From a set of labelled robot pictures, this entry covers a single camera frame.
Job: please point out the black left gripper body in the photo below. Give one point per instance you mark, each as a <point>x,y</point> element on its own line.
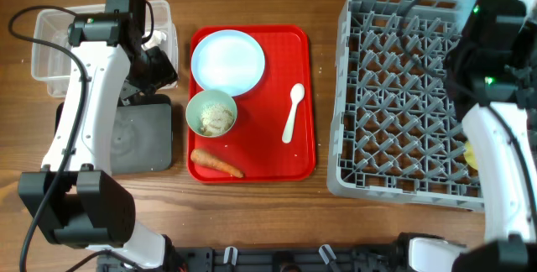
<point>137,88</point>

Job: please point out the white paper tissue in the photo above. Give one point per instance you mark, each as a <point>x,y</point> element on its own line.
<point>157,38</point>

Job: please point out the white plastic spoon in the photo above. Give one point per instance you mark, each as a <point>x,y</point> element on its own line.
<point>297,94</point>

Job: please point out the yellow plastic cup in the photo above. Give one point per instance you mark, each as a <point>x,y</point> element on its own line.
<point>469,156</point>

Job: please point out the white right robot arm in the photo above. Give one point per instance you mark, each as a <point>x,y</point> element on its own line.
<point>491,79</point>

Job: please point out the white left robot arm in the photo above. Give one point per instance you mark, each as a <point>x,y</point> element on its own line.
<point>73,199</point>

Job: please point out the grey dishwasher rack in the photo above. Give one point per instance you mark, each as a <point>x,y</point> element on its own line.
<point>394,134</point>

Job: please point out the black tray bin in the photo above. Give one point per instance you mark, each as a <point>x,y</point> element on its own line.
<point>119,139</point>

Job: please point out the green bowl with food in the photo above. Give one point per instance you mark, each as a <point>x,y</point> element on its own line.
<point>211,113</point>

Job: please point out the light blue plate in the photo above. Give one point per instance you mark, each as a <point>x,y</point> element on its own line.
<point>228,61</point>

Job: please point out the orange carrot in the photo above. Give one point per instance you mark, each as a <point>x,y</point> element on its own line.
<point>205,159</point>

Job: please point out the clear plastic bin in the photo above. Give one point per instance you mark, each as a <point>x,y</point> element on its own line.
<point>53,67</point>

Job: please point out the red plastic tray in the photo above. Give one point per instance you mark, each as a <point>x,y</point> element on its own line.
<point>254,144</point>

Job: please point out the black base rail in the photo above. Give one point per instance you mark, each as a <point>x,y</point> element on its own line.
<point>361,258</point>

